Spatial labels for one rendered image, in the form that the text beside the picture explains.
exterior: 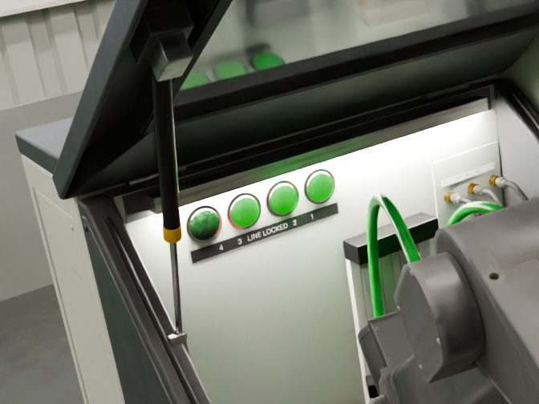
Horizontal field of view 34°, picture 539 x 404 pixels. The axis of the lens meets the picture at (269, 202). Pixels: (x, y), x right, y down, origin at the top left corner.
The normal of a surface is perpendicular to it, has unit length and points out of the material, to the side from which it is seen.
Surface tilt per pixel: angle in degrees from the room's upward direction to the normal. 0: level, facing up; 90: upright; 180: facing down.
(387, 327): 37
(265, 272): 90
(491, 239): 25
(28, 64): 90
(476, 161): 90
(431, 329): 97
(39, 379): 0
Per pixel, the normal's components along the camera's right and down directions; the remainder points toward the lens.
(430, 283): -0.15, -0.61
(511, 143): -0.87, 0.28
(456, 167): 0.47, 0.20
